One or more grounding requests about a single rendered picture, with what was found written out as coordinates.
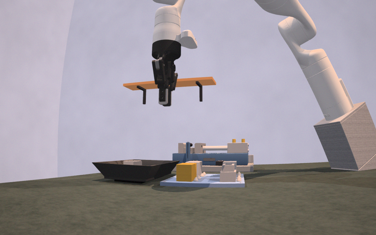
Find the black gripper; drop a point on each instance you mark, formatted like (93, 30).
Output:
(165, 52)

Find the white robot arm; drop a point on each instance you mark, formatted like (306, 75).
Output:
(298, 28)

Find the orange block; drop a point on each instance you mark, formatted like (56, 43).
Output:
(185, 172)

